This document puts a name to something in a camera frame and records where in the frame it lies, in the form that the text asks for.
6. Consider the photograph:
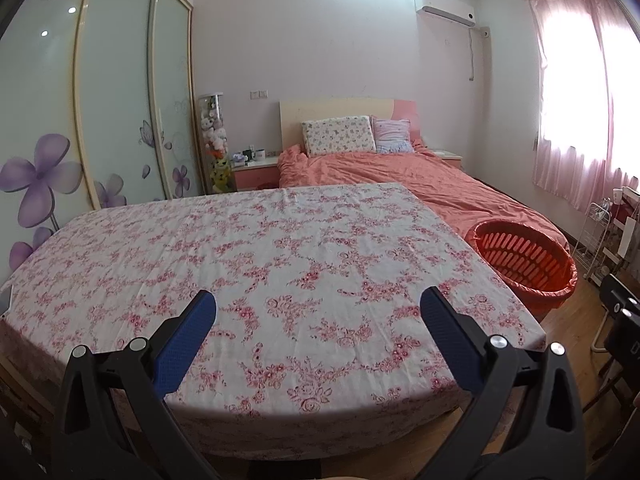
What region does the black chair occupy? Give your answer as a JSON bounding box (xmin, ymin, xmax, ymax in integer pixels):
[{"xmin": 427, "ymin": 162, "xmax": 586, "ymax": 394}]
[{"xmin": 582, "ymin": 274, "xmax": 639, "ymax": 413}]

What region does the orange plastic laundry basket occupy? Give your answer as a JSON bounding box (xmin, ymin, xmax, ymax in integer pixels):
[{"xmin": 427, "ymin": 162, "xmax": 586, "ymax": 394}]
[{"xmin": 465, "ymin": 220, "xmax": 578, "ymax": 321}]

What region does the floral pink tablecloth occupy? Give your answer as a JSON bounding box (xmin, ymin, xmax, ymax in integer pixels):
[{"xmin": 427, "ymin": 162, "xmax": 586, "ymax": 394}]
[{"xmin": 1, "ymin": 183, "xmax": 546, "ymax": 460}]

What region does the salmon pink duvet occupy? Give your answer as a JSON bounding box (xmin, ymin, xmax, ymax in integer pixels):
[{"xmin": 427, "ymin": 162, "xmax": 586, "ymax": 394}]
[{"xmin": 278, "ymin": 144, "xmax": 568, "ymax": 247}]

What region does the right nightstand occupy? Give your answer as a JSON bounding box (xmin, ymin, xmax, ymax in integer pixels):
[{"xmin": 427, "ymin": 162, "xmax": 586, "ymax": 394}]
[{"xmin": 434, "ymin": 150, "xmax": 462, "ymax": 169}]

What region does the pink left nightstand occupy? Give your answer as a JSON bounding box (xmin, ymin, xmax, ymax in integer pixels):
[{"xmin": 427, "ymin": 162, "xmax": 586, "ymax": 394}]
[{"xmin": 233, "ymin": 156, "xmax": 280, "ymax": 191}]

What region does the pink window curtain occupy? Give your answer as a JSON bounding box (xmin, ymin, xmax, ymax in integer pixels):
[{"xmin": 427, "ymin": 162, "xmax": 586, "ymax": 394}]
[{"xmin": 527, "ymin": 0, "xmax": 639, "ymax": 210}]

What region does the plush toy display tube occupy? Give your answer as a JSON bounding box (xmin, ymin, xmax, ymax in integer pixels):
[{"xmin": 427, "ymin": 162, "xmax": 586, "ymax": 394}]
[{"xmin": 198, "ymin": 93, "xmax": 233, "ymax": 194}]

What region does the pink striped pillow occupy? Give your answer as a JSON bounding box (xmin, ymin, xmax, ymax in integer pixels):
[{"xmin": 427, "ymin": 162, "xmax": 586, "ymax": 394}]
[{"xmin": 371, "ymin": 117, "xmax": 414, "ymax": 154}]

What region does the sliding glass wardrobe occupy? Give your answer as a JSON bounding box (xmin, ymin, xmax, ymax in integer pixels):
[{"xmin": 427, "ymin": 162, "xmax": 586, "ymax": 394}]
[{"xmin": 1, "ymin": 0, "xmax": 204, "ymax": 276}]

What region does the floral print pillow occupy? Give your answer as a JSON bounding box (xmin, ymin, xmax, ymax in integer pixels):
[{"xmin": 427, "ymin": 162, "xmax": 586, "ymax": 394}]
[{"xmin": 302, "ymin": 116, "xmax": 375, "ymax": 157}]

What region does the beige pink headboard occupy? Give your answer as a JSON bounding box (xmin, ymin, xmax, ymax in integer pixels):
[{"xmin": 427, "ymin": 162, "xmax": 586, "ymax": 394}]
[{"xmin": 278, "ymin": 97, "xmax": 424, "ymax": 154}]

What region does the white air conditioner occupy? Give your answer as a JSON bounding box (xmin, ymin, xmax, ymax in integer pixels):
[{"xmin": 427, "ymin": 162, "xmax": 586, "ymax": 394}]
[{"xmin": 414, "ymin": 0, "xmax": 476, "ymax": 27}]

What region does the white wire rack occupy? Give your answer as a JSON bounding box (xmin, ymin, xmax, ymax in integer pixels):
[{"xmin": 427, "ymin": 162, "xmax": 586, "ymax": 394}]
[{"xmin": 572, "ymin": 198, "xmax": 639, "ymax": 286}]

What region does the white wall power outlet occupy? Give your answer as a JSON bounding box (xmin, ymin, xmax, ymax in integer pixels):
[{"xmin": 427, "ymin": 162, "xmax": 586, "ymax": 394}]
[{"xmin": 250, "ymin": 90, "xmax": 268, "ymax": 100}]

